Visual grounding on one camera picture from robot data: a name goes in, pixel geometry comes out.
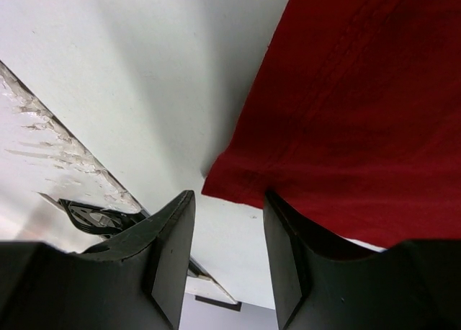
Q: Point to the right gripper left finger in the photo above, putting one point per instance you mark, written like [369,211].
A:
[135,280]

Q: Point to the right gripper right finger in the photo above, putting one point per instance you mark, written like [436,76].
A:
[323,281]

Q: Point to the red t shirt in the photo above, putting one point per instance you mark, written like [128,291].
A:
[354,120]

